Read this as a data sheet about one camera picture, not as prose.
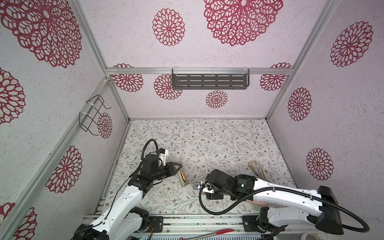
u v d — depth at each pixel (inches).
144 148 24.5
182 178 30.0
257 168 35.4
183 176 30.4
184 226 29.5
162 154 29.0
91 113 31.3
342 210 15.0
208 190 24.1
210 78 37.3
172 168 27.2
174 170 28.6
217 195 25.1
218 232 27.9
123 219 17.4
